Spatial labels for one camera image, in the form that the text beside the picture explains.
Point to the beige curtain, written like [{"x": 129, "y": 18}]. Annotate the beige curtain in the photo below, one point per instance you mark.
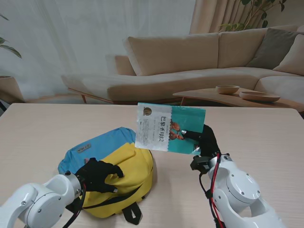
[{"x": 213, "y": 16}]

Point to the wooden coffee table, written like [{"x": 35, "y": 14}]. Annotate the wooden coffee table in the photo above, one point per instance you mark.
[{"x": 213, "y": 97}]

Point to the white sheer curtain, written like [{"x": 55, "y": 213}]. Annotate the white sheer curtain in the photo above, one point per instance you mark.
[{"x": 83, "y": 35}]

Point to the teal and white cover book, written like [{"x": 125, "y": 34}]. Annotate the teal and white cover book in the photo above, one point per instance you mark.
[{"x": 152, "y": 128}]

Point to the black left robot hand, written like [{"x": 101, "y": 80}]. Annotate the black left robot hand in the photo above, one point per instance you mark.
[{"x": 95, "y": 175}]

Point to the small deep wooden bowl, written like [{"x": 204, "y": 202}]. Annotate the small deep wooden bowl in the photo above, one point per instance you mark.
[{"x": 227, "y": 89}]

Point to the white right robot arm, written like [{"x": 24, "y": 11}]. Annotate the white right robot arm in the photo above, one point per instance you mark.
[{"x": 237, "y": 190}]

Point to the beige plant pot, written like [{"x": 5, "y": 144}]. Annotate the beige plant pot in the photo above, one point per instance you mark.
[{"x": 9, "y": 90}]

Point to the blue and yellow school bag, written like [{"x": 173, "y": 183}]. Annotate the blue and yellow school bag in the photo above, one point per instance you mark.
[{"x": 133, "y": 171}]

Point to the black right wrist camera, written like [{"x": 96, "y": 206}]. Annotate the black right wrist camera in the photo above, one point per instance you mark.
[{"x": 200, "y": 165}]

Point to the green plant with long leaves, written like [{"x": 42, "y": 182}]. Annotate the green plant with long leaves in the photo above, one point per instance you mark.
[{"x": 10, "y": 50}]

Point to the beige corner sofa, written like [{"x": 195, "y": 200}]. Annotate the beige corner sofa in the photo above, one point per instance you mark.
[{"x": 180, "y": 78}]

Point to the wide shallow wooden bowl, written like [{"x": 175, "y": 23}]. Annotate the wide shallow wooden bowl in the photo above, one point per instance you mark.
[{"x": 259, "y": 97}]

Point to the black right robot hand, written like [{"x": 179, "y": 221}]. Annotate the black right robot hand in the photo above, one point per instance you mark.
[{"x": 209, "y": 142}]

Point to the cream sofa cushion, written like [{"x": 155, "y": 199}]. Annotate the cream sofa cushion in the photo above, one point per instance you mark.
[{"x": 292, "y": 59}]

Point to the tall green leafy plant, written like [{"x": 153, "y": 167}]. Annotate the tall green leafy plant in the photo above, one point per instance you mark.
[{"x": 257, "y": 14}]

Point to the grey sofa cushion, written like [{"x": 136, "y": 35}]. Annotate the grey sofa cushion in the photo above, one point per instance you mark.
[{"x": 270, "y": 50}]

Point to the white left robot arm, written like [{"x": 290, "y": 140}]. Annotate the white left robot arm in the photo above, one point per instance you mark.
[{"x": 40, "y": 202}]

